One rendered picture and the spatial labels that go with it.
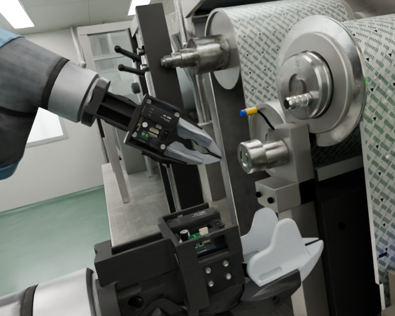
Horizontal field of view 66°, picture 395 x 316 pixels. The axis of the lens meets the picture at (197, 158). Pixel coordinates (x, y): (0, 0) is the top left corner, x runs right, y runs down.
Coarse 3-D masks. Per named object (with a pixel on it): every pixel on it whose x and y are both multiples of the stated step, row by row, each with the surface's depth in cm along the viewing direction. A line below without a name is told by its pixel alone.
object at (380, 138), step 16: (368, 128) 31; (384, 128) 32; (368, 144) 31; (384, 144) 32; (368, 160) 32; (384, 160) 32; (368, 176) 32; (384, 176) 33; (368, 192) 32; (384, 192) 33; (368, 208) 33; (384, 208) 33; (384, 224) 33; (384, 240) 34; (384, 256) 34; (384, 272) 34
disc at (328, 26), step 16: (320, 16) 32; (288, 32) 37; (304, 32) 35; (320, 32) 32; (336, 32) 31; (352, 48) 29; (352, 64) 30; (352, 80) 30; (352, 96) 31; (352, 112) 31; (336, 128) 34; (352, 128) 32; (320, 144) 37
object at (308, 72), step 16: (288, 64) 36; (304, 64) 33; (320, 64) 32; (288, 80) 36; (304, 80) 34; (320, 80) 32; (288, 96) 37; (320, 96) 32; (304, 112) 35; (320, 112) 34
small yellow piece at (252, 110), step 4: (248, 108) 40; (252, 108) 40; (256, 108) 40; (240, 112) 40; (244, 112) 40; (248, 112) 40; (252, 112) 40; (256, 112) 40; (260, 112) 40; (264, 116) 40; (268, 124) 40; (272, 128) 40
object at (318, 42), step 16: (288, 48) 37; (304, 48) 35; (320, 48) 32; (336, 48) 31; (336, 64) 31; (336, 80) 31; (336, 96) 32; (288, 112) 41; (336, 112) 33; (320, 128) 35
